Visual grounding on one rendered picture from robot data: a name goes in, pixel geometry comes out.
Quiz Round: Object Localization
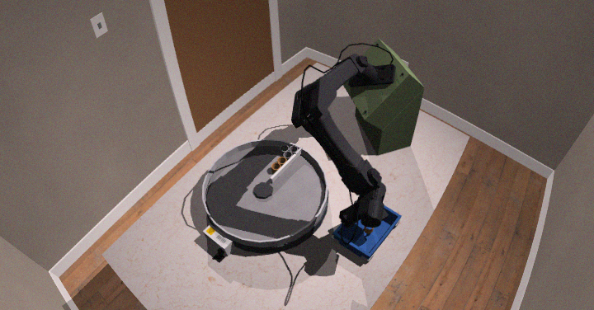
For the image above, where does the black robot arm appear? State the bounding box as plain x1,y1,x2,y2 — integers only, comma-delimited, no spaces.
291,54,396,228

